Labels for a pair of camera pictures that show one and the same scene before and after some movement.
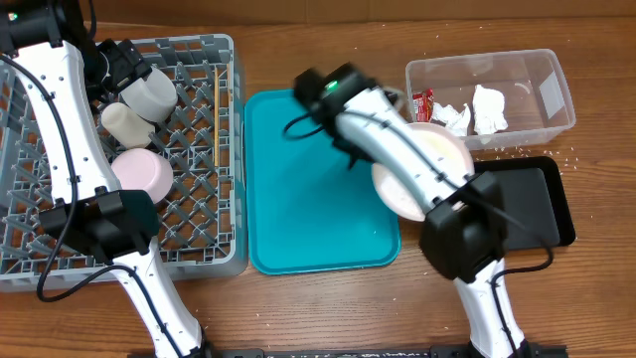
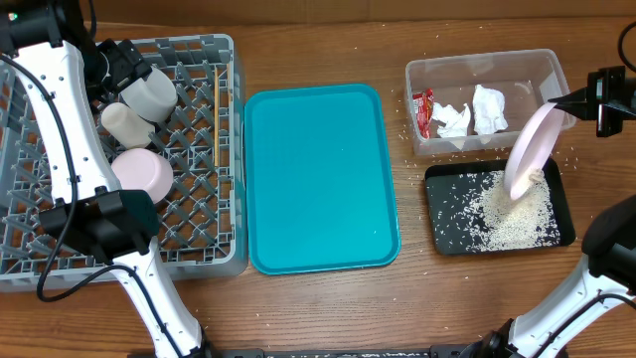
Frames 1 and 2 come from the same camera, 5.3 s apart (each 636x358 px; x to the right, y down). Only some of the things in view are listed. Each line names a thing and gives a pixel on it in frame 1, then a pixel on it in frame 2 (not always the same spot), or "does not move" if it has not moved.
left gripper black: x=127 y=62 does not move
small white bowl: x=143 y=170 does not move
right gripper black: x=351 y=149 to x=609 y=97
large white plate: x=443 y=141 to x=527 y=148
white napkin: x=455 y=120 does not move
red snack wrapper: x=423 y=103 does not move
